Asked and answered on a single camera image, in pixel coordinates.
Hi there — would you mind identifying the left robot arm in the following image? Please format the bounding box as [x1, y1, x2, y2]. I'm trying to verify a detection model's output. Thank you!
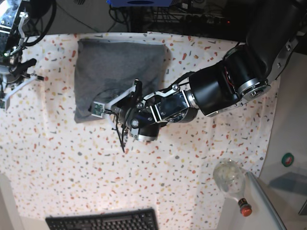
[106, 0, 307, 142]

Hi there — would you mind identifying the black keyboard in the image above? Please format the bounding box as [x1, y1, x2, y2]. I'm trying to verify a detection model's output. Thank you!
[45, 208, 159, 230]

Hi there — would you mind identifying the grey metal bar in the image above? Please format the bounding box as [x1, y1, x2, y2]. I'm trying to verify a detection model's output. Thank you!
[244, 172, 286, 230]

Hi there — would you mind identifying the grey laptop corner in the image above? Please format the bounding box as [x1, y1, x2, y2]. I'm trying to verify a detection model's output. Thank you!
[298, 200, 307, 216]

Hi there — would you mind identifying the blue box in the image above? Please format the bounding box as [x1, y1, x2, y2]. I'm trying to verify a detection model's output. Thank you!
[106, 0, 179, 7]

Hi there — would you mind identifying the grey t-shirt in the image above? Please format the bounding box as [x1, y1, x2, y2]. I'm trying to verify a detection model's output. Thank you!
[74, 39, 165, 123]

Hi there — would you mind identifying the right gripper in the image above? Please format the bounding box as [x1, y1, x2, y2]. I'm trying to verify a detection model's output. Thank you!
[0, 58, 37, 84]

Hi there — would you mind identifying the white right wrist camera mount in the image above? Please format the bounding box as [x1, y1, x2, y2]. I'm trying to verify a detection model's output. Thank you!
[0, 73, 45, 111]

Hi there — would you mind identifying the terrazzo pattern tablecloth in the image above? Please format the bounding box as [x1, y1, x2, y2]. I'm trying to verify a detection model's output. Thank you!
[0, 34, 280, 230]

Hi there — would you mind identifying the clear bottle with red cap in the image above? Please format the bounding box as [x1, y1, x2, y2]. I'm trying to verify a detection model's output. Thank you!
[213, 159, 252, 217]

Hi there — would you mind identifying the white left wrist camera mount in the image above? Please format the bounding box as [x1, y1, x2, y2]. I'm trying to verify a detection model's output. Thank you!
[91, 79, 142, 119]

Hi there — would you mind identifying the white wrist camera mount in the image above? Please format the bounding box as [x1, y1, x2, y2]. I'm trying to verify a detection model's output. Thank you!
[91, 79, 142, 119]
[0, 73, 45, 111]

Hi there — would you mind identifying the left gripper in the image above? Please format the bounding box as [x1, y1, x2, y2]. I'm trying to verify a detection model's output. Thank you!
[111, 92, 143, 127]

